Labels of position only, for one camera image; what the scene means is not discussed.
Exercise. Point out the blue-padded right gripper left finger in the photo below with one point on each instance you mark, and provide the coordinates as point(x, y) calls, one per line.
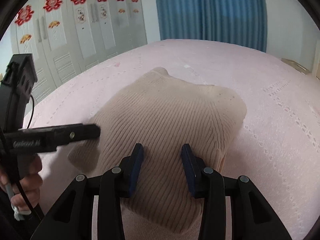
point(122, 180)

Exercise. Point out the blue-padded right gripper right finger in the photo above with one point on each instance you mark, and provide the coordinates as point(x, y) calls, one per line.
point(201, 179)

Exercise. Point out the beige knit sweater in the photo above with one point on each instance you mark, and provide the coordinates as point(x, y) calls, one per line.
point(163, 113)

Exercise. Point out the left hand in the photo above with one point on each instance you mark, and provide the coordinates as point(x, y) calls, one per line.
point(30, 184)

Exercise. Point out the pink bed cover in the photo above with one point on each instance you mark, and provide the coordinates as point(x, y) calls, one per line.
point(277, 147)

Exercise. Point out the white wardrobe with red decals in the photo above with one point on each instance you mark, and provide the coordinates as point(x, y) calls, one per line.
point(67, 37)

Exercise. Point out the blue curtain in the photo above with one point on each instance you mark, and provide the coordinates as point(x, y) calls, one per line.
point(241, 22)

